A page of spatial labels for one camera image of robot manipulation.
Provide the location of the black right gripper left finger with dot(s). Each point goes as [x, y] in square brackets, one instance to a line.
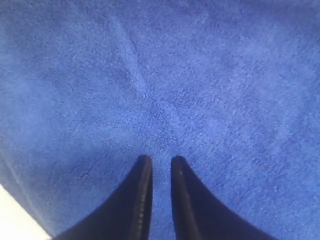
[126, 214]

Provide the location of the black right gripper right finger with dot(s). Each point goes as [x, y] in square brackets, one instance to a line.
[198, 215]

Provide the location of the blue towel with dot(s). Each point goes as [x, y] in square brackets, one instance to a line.
[86, 86]

